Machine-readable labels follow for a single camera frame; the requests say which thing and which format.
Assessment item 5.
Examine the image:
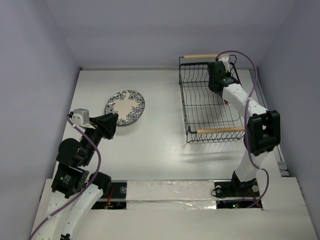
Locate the white bowl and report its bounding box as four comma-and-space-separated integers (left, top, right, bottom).
116, 118, 138, 127

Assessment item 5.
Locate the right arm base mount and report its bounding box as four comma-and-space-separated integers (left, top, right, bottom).
211, 179, 260, 209

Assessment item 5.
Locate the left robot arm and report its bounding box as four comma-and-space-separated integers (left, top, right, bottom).
29, 108, 119, 240

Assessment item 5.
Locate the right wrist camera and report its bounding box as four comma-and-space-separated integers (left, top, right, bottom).
217, 54, 231, 73

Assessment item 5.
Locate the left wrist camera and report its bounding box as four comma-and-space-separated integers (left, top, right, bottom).
71, 108, 90, 126

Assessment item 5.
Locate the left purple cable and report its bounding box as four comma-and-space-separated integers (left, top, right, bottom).
28, 113, 103, 240

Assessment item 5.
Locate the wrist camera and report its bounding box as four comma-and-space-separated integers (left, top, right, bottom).
217, 54, 231, 73
71, 108, 90, 126

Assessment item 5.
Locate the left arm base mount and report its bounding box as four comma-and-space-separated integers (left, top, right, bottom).
91, 181, 127, 210

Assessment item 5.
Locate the blue floral white plate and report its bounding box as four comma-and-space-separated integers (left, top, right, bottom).
104, 90, 146, 120

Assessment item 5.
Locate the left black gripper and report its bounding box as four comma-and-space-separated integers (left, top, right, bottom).
81, 111, 119, 164

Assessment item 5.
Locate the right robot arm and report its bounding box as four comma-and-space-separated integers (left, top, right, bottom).
207, 60, 281, 196

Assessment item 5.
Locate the black wire dish rack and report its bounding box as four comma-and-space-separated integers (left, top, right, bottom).
178, 56, 245, 143

